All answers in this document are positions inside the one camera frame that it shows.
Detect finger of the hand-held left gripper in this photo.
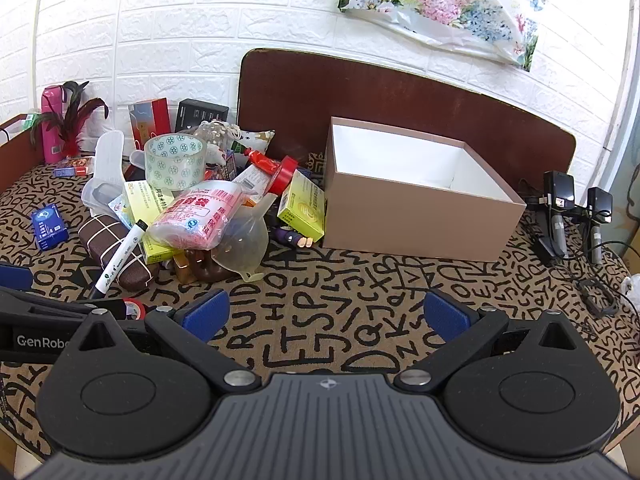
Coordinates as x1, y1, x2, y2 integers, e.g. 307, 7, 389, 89
0, 286, 128, 327
0, 262, 34, 292

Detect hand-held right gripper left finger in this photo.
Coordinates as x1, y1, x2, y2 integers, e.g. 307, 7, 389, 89
75, 289, 263, 393

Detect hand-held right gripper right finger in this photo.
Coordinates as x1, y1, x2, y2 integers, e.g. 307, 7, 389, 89
392, 289, 581, 393

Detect clear plastic funnel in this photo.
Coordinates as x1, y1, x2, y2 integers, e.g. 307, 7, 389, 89
212, 192, 277, 283

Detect brown striped glasses case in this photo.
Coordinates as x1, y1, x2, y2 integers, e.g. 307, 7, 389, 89
77, 214, 161, 291

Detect pink-brown cardboard box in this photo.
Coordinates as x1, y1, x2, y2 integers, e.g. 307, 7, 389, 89
322, 116, 527, 263

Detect small blue box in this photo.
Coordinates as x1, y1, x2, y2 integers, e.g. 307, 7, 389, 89
31, 205, 71, 251

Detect white marker pen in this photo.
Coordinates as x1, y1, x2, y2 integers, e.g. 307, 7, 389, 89
89, 220, 148, 301

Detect pink printed plastic packet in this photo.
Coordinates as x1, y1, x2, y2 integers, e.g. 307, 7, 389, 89
149, 180, 246, 251

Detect purple toy figure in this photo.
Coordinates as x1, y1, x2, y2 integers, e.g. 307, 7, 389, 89
270, 226, 316, 250

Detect white and blue packet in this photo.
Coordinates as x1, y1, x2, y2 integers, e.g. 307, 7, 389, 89
107, 194, 137, 222

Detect letter-patterned tablecloth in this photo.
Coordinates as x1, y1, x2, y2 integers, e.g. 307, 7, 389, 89
0, 157, 640, 461

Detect brown open side box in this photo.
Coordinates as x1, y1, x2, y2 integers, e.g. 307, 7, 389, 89
0, 112, 46, 191

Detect large yellow-green medicine box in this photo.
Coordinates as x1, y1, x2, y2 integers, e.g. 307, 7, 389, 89
122, 180, 181, 266

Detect blue and red card pack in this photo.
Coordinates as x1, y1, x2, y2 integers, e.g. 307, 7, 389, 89
52, 156, 96, 178

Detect orange and white box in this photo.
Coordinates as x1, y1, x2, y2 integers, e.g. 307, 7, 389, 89
232, 165, 273, 206

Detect small yellow-green medicine box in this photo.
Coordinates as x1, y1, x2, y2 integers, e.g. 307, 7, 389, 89
276, 170, 327, 242

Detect clear printed tape roll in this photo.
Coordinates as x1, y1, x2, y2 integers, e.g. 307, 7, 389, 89
144, 132, 208, 191

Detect colourful printed packet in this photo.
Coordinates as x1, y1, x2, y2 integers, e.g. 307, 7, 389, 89
220, 149, 241, 181

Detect pink bottle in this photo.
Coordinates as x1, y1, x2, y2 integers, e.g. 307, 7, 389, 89
41, 85, 71, 165

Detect clear plastic tray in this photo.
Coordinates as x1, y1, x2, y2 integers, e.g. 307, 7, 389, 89
81, 130, 133, 221

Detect black power adapter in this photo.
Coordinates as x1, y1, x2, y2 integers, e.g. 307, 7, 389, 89
585, 187, 614, 265
542, 171, 576, 256

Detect red tube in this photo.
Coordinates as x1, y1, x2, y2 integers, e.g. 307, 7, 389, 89
235, 145, 286, 173

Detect red feather plant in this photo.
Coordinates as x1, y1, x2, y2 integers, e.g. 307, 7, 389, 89
29, 81, 110, 158

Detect small printed pillow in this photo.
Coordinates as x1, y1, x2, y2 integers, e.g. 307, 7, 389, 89
230, 127, 276, 156

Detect black box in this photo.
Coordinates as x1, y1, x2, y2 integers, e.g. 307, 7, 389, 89
175, 98, 230, 133

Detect red box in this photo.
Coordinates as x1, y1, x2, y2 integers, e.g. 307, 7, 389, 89
128, 98, 173, 153

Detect dark brown wooden board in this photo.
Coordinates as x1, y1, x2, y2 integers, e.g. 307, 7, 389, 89
236, 48, 577, 181

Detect floral plastic bag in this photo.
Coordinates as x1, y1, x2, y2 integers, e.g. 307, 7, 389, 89
337, 0, 543, 72

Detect black charger devices with cables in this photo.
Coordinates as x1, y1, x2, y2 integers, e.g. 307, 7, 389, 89
520, 180, 640, 317

